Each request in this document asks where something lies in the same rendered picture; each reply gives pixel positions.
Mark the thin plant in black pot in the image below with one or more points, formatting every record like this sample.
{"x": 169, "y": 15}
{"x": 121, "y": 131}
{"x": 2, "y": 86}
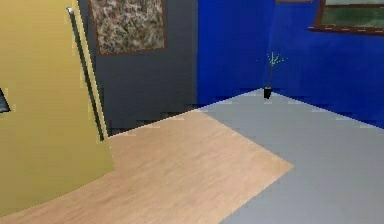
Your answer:
{"x": 267, "y": 91}

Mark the brown framed speckled picture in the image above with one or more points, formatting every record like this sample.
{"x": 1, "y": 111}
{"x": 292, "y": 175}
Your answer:
{"x": 128, "y": 25}

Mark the yellow fridge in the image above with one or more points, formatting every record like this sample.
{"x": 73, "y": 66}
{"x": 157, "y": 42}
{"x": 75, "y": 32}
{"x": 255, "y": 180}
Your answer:
{"x": 43, "y": 110}

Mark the black fridge dispenser panel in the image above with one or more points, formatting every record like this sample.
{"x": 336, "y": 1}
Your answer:
{"x": 3, "y": 103}

